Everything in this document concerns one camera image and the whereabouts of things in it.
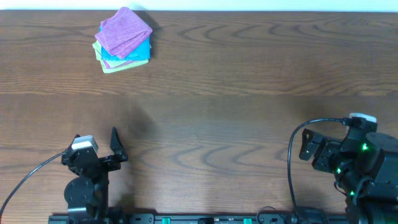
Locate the purple folded cloth in stack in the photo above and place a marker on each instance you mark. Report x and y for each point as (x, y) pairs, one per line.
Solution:
(116, 64)

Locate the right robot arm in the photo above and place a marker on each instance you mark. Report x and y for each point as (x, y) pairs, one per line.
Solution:
(364, 165)

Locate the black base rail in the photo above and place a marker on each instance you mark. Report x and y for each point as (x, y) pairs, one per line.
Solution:
(148, 218)

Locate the purple microfiber cloth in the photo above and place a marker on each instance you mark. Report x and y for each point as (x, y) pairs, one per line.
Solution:
(123, 33)

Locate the blue folded cloth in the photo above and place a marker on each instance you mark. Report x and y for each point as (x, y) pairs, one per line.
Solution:
(130, 42)

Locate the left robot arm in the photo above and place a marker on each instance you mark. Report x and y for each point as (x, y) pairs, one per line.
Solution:
(87, 195)

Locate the bottom green folded cloth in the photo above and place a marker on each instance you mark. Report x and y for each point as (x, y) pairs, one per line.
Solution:
(123, 67)

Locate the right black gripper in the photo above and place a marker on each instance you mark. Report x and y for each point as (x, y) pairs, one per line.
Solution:
(321, 152)

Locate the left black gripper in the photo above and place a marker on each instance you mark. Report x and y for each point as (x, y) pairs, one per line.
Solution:
(106, 159)

